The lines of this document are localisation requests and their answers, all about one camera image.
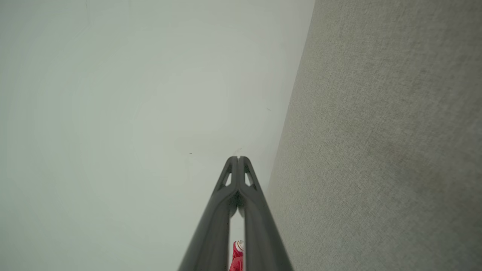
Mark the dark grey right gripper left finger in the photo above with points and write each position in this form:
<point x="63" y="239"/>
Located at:
<point x="211" y="233"/>

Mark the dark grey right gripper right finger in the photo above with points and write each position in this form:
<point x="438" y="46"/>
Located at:
<point x="261" y="237"/>

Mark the grey fabric sofa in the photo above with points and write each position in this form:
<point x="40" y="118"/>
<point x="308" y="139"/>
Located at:
<point x="376" y="150"/>

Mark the red Bulls basketball jersey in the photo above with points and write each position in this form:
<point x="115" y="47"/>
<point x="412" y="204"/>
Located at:
<point x="237" y="260"/>

